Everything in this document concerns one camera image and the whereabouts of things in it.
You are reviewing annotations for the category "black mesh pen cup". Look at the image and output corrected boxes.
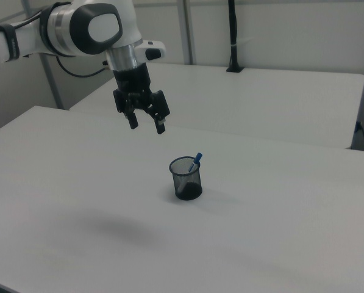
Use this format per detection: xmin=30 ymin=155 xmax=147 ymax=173
xmin=168 ymin=156 xmax=204 ymax=201

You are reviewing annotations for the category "black velcro arm strap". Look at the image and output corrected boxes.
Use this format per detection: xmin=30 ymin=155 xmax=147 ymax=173
xmin=0 ymin=24 xmax=20 ymax=62

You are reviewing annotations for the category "grey partition frame post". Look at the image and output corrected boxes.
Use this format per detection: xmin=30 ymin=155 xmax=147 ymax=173
xmin=177 ymin=0 xmax=195 ymax=65

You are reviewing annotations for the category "black cable-wrapped pole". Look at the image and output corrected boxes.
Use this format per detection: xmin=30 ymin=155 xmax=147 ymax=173
xmin=226 ymin=0 xmax=245 ymax=73

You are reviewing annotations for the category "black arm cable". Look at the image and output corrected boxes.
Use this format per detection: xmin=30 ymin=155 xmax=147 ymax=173
xmin=55 ymin=56 xmax=110 ymax=79

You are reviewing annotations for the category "white side table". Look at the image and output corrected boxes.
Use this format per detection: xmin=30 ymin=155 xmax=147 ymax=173
xmin=69 ymin=62 xmax=364 ymax=150

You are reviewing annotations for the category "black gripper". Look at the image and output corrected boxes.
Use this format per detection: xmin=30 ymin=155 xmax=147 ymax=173
xmin=112 ymin=62 xmax=171 ymax=136

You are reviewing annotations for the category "blue capped white marker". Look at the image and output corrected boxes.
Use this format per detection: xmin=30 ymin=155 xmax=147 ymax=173
xmin=187 ymin=152 xmax=204 ymax=172

